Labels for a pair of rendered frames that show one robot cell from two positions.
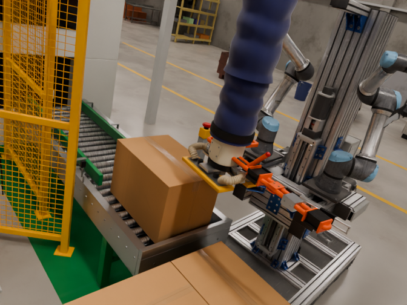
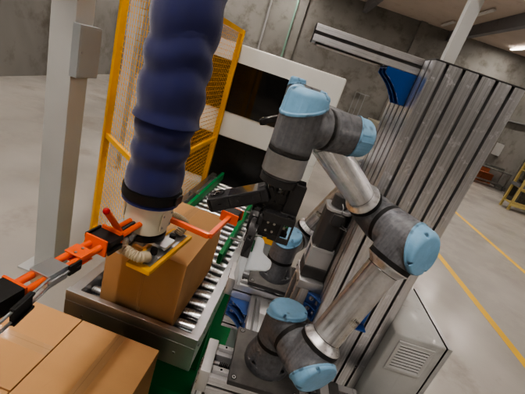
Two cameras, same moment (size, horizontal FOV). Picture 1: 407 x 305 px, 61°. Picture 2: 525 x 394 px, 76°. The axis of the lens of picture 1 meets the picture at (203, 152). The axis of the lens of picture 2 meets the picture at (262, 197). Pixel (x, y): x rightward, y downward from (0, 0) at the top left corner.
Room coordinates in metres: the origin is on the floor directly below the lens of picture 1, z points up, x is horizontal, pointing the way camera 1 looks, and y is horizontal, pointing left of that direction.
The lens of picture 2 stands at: (1.20, -1.29, 1.89)
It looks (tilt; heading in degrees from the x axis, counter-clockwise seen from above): 21 degrees down; 50
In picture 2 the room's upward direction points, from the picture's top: 19 degrees clockwise
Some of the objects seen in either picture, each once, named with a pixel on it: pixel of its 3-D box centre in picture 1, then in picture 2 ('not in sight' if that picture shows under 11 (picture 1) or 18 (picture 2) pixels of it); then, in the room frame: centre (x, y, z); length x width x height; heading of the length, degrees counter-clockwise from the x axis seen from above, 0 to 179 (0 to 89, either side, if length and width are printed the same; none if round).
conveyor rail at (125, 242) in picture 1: (61, 164); (169, 218); (2.27, 1.03, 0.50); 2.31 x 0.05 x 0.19; 46
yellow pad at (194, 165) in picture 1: (207, 170); not in sight; (1.59, -0.04, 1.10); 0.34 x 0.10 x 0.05; 40
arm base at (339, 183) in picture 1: (330, 180); (271, 349); (1.88, -0.77, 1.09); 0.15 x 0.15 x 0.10
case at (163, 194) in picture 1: (163, 184); (168, 256); (1.93, 0.20, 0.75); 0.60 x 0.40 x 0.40; 45
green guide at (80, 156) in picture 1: (53, 132); (194, 196); (2.55, 1.24, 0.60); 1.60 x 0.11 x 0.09; 46
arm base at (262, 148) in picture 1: (263, 144); (277, 265); (2.18, -0.38, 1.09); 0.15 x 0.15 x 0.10
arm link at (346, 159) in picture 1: (339, 163); (283, 323); (1.88, -0.78, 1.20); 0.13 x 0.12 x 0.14; 82
